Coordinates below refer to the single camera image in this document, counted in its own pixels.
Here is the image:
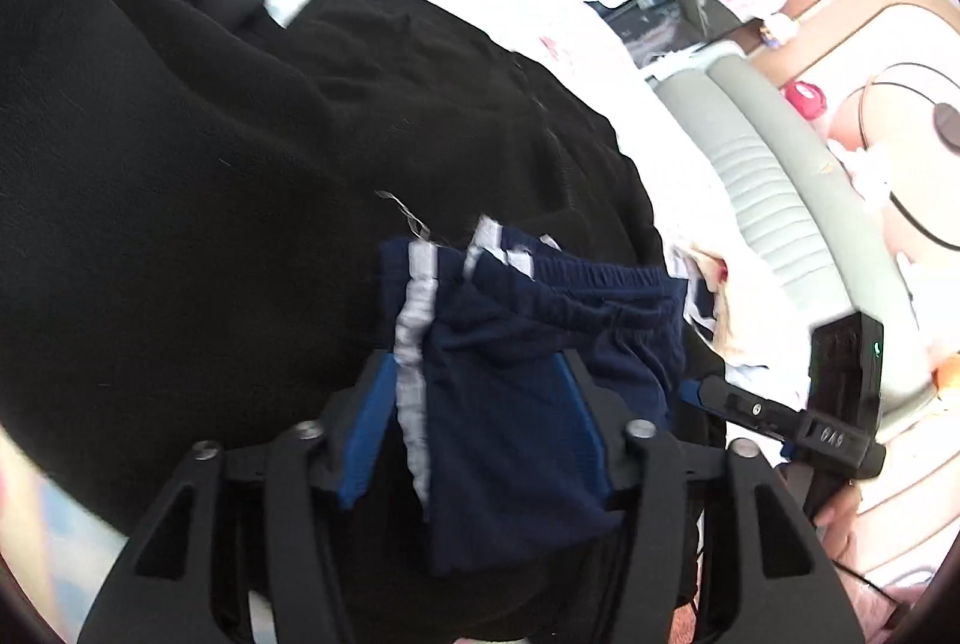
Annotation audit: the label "person's right hand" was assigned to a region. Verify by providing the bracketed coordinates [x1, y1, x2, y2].
[814, 483, 872, 583]

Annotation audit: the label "grey padded headboard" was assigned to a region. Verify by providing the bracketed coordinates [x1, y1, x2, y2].
[652, 44, 946, 435]

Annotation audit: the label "navy shorts white stripes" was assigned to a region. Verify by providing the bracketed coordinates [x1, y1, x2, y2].
[379, 212, 691, 577]

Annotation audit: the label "white and navy folded garment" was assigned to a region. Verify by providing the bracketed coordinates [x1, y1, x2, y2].
[667, 269, 773, 390]

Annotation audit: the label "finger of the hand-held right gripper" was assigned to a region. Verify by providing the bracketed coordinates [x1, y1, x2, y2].
[677, 374, 815, 446]

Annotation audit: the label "white duck plush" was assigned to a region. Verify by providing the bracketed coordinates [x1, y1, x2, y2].
[757, 12, 797, 49]

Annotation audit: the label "black fleece jacket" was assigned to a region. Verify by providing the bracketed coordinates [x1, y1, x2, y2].
[0, 0, 721, 644]

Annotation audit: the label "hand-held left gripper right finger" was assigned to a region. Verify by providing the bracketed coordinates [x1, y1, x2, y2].
[559, 350, 865, 644]

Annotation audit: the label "round hoop wall lamp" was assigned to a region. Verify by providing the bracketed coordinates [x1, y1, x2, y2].
[855, 62, 960, 255]

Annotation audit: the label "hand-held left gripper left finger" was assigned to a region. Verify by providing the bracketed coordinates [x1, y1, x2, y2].
[79, 351, 398, 644]

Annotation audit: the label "red plush toy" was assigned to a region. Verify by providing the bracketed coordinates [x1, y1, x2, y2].
[780, 80, 830, 124]

